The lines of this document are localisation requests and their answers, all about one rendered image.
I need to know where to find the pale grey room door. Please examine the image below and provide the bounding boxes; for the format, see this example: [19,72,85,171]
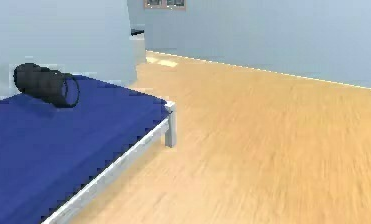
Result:
[127,0,147,66]

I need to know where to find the brown framed window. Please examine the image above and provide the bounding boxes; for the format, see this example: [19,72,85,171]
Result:
[143,0,187,11]

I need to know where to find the blue bed with white frame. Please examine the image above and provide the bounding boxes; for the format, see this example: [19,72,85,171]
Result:
[0,73,178,224]

